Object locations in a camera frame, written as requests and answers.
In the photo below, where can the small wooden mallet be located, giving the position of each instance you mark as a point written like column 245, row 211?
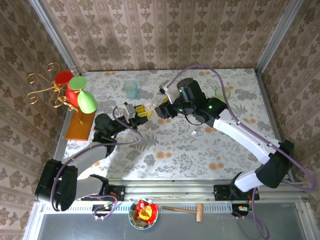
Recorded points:
column 199, row 212

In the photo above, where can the red plastic goblet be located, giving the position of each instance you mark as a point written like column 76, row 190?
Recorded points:
column 63, row 77

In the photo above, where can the grey metal shelf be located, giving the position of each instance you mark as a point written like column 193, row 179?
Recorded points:
column 75, row 227

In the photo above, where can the light green plastic cup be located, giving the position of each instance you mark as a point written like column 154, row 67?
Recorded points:
column 221, row 93

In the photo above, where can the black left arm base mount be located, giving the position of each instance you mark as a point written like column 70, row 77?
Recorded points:
column 118, row 192

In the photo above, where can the red yellow snack packet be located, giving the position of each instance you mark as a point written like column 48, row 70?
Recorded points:
column 146, row 212

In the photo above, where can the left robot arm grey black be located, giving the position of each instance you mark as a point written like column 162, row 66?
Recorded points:
column 92, row 156

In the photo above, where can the wooden rack base board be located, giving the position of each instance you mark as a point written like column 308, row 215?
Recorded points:
column 80, row 127

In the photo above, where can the green plastic goblet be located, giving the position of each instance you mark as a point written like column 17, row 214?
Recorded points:
column 87, row 101

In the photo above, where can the aluminium corner post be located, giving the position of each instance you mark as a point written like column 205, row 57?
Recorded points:
column 53, row 32
column 280, row 32

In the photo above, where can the patterned bowl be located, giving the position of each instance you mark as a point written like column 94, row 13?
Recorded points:
column 131, row 217

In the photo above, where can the aluminium front frame rail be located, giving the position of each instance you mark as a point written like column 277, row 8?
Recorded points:
column 175, row 190

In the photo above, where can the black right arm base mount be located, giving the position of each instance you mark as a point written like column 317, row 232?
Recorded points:
column 221, row 192

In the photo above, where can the light blue plastic cup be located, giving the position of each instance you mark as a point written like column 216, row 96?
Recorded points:
column 130, row 90

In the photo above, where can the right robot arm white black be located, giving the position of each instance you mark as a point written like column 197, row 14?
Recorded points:
column 245, row 135

